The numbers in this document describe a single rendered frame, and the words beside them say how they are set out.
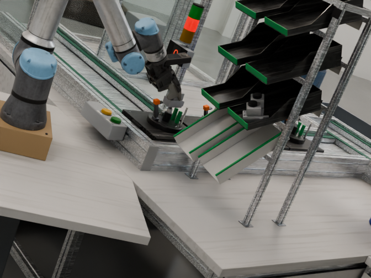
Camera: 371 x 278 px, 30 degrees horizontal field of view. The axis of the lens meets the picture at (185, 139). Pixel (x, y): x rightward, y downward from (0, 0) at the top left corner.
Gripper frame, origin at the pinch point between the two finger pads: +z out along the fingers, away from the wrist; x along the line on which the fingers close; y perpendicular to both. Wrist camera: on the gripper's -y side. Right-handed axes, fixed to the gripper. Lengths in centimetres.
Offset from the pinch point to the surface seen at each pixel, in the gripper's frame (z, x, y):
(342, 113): 174, -82, -144
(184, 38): -6.3, -17.7, -18.5
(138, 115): 4.1, -7.0, 15.1
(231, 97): -10.0, 29.1, -6.7
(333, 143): 96, -9, -75
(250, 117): -14.6, 46.0, -2.6
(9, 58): 2, -87, 35
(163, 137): 3.9, 11.3, 15.3
